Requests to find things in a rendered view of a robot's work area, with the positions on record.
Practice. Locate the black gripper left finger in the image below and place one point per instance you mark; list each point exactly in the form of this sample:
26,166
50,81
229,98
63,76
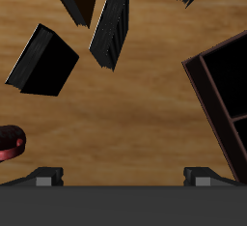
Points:
48,174

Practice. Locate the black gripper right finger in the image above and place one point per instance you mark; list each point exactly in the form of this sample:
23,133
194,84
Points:
199,174

